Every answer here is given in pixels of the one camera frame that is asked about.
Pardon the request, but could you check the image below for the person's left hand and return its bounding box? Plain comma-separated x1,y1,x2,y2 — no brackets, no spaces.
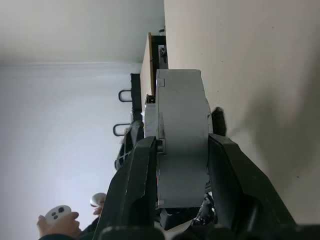
92,197,104,216

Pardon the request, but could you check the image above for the person's right hand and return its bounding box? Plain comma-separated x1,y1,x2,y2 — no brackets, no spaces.
36,211,81,240

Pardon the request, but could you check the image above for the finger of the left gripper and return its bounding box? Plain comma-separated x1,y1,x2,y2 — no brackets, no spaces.
114,119,146,173
211,106,228,137

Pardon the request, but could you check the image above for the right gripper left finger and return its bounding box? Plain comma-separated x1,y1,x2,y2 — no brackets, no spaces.
92,136,158,240

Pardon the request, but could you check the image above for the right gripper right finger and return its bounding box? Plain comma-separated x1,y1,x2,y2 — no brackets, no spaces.
207,133,297,233

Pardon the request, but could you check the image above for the black frame with loop handles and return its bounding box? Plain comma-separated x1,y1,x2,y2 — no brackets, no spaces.
112,72,145,138

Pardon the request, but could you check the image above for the white handheld controller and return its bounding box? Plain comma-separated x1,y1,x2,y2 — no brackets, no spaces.
44,204,73,225
89,192,107,208

